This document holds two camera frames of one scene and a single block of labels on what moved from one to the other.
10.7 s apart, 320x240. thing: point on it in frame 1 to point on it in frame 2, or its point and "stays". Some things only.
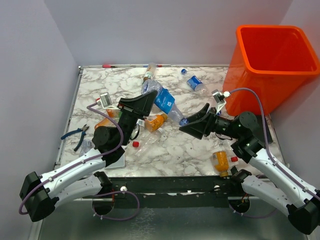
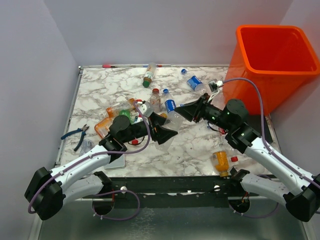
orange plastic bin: x=267 y=64 stays
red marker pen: x=108 y=66 stays
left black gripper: x=142 y=105 to x=155 y=121
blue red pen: x=158 y=66 stays
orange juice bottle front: x=221 y=162 stays
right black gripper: x=196 y=124 to x=194 y=109
